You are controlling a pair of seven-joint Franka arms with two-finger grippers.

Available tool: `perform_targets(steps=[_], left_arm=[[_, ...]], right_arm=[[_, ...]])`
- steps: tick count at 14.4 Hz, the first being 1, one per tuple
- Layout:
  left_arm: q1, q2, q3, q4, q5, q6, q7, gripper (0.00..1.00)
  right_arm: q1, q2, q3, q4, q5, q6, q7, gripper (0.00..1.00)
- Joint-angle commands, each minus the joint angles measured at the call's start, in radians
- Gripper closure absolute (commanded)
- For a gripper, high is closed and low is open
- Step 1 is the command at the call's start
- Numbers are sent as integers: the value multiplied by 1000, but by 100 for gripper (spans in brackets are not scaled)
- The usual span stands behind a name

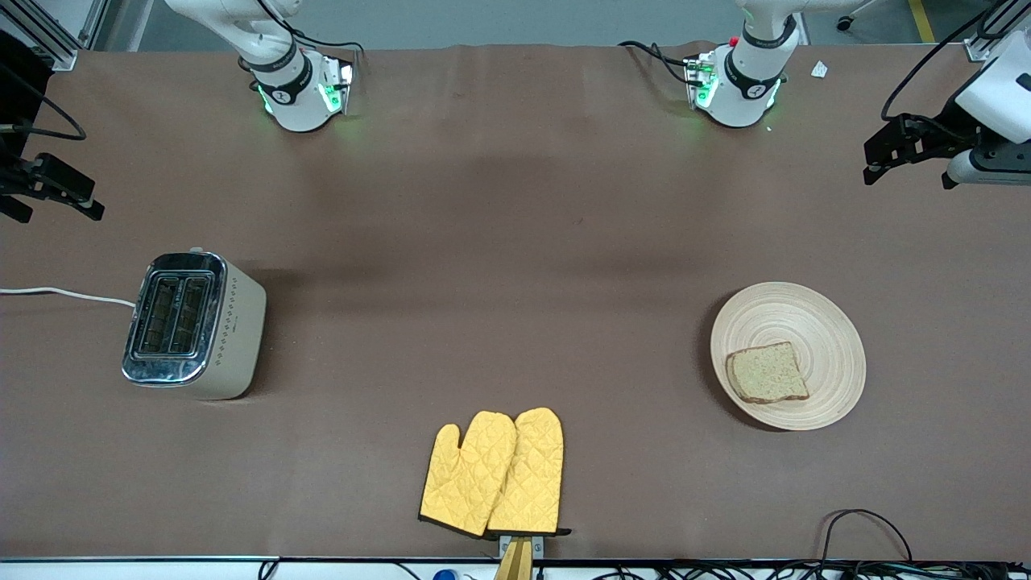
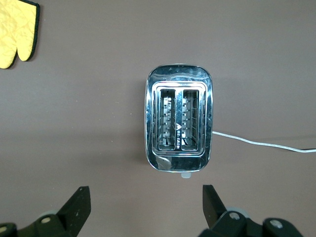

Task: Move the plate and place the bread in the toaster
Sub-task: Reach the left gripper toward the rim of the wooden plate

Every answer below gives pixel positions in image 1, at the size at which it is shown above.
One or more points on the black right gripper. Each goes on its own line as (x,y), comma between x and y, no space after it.
(10,181)

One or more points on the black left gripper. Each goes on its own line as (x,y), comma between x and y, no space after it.
(941,133)

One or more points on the round wooden plate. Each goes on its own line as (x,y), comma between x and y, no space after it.
(797,314)

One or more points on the brown bread slice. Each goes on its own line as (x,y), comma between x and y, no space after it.
(765,374)

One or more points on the cream and chrome toaster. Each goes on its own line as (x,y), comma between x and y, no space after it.
(229,338)

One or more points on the small white paper scrap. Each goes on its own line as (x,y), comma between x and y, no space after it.
(819,69)

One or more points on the black caster wheel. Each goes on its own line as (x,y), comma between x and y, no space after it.
(844,23)

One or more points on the brown table cover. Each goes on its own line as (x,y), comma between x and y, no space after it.
(515,201)

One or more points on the yellow quilted oven mitt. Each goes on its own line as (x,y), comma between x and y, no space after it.
(467,475)
(536,467)

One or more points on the aluminium frame profile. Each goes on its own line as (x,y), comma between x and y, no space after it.
(56,44)
(987,44)

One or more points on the wooden clamp with metal bracket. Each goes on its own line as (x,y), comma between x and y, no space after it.
(515,560)

